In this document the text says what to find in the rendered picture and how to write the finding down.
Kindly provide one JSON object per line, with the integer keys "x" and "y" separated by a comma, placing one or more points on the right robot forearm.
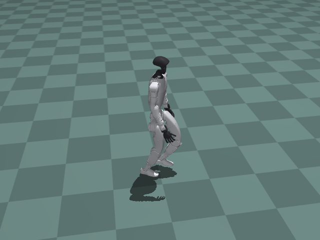
{"x": 158, "y": 118}

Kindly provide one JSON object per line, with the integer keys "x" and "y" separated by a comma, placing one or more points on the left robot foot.
{"x": 165, "y": 162}

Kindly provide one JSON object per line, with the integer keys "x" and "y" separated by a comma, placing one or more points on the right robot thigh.
{"x": 158, "y": 136}

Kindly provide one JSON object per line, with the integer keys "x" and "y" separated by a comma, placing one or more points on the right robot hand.
{"x": 167, "y": 135}

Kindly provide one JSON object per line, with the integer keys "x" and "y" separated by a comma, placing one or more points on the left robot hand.
{"x": 169, "y": 110}

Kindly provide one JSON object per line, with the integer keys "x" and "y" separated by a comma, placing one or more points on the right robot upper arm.
{"x": 153, "y": 90}

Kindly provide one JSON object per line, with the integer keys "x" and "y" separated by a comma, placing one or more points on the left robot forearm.
{"x": 165, "y": 101}

